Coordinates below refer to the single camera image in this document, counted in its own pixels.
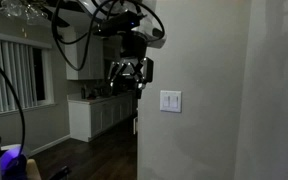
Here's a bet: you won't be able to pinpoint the rocker light switch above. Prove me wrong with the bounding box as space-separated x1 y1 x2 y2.
171 96 178 108
163 96 170 107

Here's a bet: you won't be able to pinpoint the right rocker light switch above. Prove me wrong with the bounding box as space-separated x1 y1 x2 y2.
171 96 178 108

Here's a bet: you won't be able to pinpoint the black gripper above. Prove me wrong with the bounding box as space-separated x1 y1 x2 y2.
108 32 154 99

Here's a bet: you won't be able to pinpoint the white upper kitchen cabinet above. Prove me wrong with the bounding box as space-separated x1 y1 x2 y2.
64 37 104 80

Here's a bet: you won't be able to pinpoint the purple glowing device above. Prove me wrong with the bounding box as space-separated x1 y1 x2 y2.
0 144 28 180

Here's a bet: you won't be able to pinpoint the white double light switch plate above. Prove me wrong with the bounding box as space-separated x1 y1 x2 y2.
160 90 182 113

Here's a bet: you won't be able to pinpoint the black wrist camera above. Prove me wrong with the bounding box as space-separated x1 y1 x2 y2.
92 11 141 37

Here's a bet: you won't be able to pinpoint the white lower kitchen cabinets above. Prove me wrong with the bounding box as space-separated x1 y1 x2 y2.
67 92 133 142

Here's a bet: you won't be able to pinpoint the glass ceiling light fixture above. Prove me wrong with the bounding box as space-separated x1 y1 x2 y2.
0 0 48 25

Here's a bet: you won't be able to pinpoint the white vertical window blinds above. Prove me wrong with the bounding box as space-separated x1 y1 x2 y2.
0 40 47 113

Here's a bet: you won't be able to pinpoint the dark bottle on counter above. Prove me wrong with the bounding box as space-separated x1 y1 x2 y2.
81 87 86 99

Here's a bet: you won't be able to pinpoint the black foreground cable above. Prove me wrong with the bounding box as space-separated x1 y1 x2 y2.
0 51 26 158

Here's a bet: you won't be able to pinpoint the left rocker light switch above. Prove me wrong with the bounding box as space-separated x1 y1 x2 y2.
163 96 170 107

